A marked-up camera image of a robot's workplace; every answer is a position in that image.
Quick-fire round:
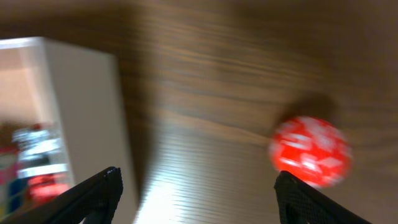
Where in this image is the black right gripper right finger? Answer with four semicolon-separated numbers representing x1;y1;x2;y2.
274;170;371;224

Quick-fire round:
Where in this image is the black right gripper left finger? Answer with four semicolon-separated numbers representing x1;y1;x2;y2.
2;167;123;224

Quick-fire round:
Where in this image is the red ball with white numbers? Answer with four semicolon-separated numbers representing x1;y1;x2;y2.
269;116;353;189

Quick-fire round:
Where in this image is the red toy fire truck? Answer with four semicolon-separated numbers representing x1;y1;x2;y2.
12;124;70;206

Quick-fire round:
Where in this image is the colourful puzzle cube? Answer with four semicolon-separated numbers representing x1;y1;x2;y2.
1;147;26;220

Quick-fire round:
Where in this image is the white cardboard box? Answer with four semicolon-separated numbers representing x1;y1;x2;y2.
1;37;139;224

